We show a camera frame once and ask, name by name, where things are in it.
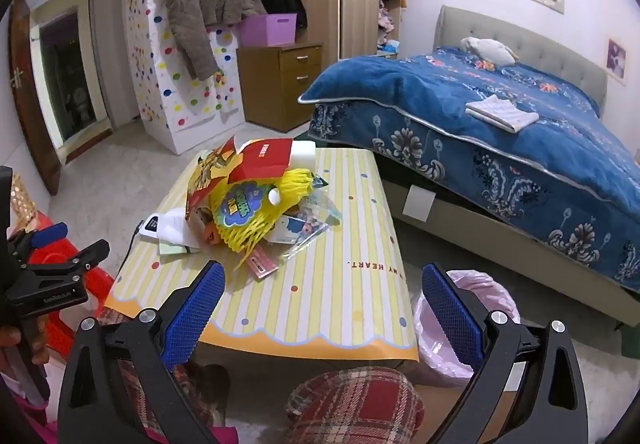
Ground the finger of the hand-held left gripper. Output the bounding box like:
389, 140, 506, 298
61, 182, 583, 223
20, 239, 111, 281
7, 222, 69, 257

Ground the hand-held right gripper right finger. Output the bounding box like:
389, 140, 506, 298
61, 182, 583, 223
421, 263, 590, 444

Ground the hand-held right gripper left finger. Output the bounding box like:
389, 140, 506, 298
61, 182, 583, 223
57, 260, 226, 444

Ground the pink-lined waste bin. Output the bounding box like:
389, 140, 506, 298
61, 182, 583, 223
412, 270, 522, 387

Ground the white green plastic bag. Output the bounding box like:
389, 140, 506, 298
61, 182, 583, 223
157, 207, 206, 256

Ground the yellow foam fruit net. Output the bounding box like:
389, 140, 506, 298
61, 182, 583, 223
210, 167, 328, 271

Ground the white foam block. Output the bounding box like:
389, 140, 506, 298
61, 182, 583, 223
291, 140, 317, 171

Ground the person's left hand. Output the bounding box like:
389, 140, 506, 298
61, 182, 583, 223
0, 319, 48, 367

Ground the gold sequin cloth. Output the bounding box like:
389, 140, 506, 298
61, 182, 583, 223
9, 173, 38, 225

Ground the white digital clock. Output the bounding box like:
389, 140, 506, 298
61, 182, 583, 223
137, 213, 166, 241

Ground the pink red flat packet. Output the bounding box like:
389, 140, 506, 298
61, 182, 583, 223
245, 247, 281, 281

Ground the brown cardboard sheet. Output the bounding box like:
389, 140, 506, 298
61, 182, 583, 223
414, 380, 516, 432

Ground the brown wooden door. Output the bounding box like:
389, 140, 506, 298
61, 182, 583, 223
7, 0, 63, 197

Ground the white paper tag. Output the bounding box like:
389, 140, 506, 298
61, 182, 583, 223
403, 184, 437, 223

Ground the person's pink top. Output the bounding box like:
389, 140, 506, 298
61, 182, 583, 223
0, 369, 66, 444

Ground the yellow striped tablecloth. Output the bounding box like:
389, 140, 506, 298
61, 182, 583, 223
102, 147, 420, 362

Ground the cartoon printed paper bag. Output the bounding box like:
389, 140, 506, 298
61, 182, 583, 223
184, 137, 242, 221

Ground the clear plastic wrapper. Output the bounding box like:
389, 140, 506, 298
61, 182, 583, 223
270, 189, 344, 266

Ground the white cabinet with coloured dots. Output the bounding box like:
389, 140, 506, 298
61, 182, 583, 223
125, 0, 247, 156

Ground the red paper box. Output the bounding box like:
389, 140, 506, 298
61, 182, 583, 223
227, 138, 295, 184

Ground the folded white towel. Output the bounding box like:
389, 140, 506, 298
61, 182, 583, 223
465, 94, 540, 134

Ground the bed with blue blanket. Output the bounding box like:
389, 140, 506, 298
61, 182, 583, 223
298, 47, 640, 295

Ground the wooden drawer cabinet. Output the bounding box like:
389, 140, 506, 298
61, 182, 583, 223
236, 43, 323, 134

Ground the white pillow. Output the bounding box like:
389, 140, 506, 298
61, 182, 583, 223
460, 37, 521, 68

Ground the grey upholstered bed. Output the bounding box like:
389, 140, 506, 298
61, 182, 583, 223
380, 4, 640, 327

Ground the purple plastic basket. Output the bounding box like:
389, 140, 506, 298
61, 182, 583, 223
237, 13, 299, 48

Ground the small wall picture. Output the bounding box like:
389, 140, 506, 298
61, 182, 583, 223
606, 38, 628, 86

